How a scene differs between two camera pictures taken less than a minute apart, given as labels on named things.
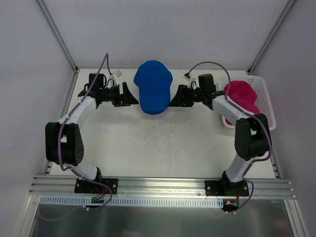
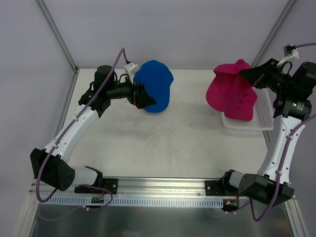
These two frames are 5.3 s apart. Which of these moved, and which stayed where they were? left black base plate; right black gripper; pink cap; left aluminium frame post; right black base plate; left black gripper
Moved: pink cap; right black gripper; left black gripper
Stayed: left aluminium frame post; left black base plate; right black base plate
